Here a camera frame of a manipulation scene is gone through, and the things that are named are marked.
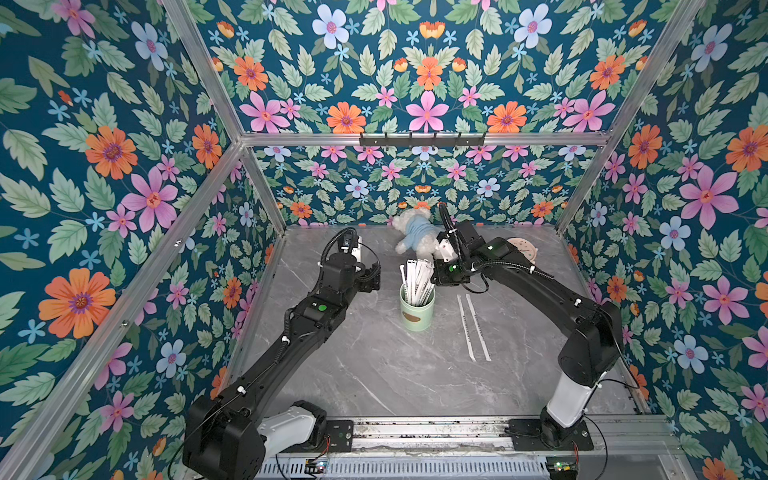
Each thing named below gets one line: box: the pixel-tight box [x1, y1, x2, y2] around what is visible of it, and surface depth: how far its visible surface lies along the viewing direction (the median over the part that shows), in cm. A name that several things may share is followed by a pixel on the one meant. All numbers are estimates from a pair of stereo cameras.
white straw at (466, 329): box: [456, 294, 477, 362], surface depth 93 cm
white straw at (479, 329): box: [466, 294, 492, 362], surface depth 92 cm
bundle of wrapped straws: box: [399, 258, 435, 307], surface depth 87 cm
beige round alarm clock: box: [507, 237, 538, 266], surface depth 113 cm
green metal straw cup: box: [400, 283, 436, 332], surface depth 88 cm
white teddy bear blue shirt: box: [392, 207, 445, 260], surface depth 109 cm
